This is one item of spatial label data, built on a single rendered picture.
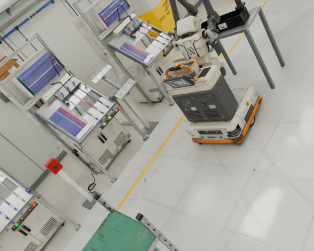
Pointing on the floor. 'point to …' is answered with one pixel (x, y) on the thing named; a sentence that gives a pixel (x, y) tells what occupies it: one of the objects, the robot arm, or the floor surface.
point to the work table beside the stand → (252, 42)
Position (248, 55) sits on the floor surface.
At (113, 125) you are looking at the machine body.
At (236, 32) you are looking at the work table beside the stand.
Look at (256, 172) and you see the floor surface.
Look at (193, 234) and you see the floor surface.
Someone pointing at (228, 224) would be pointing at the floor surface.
